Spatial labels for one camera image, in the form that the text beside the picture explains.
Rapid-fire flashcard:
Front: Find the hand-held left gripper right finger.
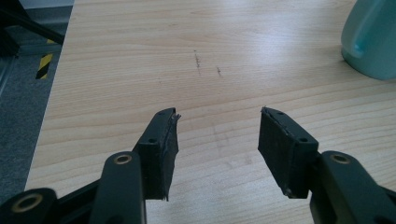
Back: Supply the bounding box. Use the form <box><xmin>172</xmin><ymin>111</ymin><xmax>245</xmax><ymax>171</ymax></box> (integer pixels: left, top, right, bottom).
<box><xmin>257</xmin><ymin>106</ymin><xmax>320</xmax><ymax>200</ymax></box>

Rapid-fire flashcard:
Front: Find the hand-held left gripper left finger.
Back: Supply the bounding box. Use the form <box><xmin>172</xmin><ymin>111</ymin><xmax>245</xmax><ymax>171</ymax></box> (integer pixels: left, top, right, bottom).
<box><xmin>133</xmin><ymin>107</ymin><xmax>182</xmax><ymax>202</ymax></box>

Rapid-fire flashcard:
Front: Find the yellow black hazard tape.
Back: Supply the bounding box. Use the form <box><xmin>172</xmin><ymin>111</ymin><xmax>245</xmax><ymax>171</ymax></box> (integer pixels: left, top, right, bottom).
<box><xmin>35</xmin><ymin>52</ymin><xmax>54</xmax><ymax>80</ymax></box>

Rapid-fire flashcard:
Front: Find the light teal plastic jug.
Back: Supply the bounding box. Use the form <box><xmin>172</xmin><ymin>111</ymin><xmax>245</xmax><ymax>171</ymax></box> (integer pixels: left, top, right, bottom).
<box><xmin>340</xmin><ymin>0</ymin><xmax>396</xmax><ymax>81</ymax></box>

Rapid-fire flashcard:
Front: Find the black metal stand leg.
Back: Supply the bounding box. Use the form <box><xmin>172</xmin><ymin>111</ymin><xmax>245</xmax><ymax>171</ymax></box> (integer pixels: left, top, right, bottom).
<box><xmin>0</xmin><ymin>0</ymin><xmax>66</xmax><ymax>58</ymax></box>

